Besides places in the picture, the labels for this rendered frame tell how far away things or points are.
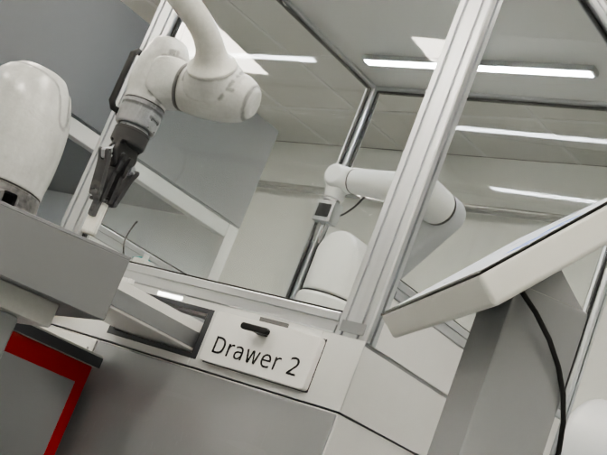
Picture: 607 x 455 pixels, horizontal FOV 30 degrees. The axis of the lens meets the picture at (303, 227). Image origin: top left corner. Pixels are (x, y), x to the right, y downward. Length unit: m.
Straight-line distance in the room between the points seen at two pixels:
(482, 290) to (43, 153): 0.79
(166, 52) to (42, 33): 0.93
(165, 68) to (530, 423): 1.10
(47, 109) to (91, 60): 1.46
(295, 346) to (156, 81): 0.61
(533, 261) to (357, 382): 0.78
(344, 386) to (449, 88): 0.65
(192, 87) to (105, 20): 1.14
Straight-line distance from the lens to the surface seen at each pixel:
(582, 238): 1.55
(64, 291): 1.77
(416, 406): 2.40
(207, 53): 2.27
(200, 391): 2.41
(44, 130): 1.91
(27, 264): 1.76
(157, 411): 2.47
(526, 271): 1.51
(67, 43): 3.32
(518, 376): 1.68
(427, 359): 2.40
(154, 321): 2.37
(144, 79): 2.37
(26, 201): 1.89
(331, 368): 2.23
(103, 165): 2.32
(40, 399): 2.54
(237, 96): 2.27
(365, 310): 2.23
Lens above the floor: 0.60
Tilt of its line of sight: 13 degrees up
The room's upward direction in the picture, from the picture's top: 22 degrees clockwise
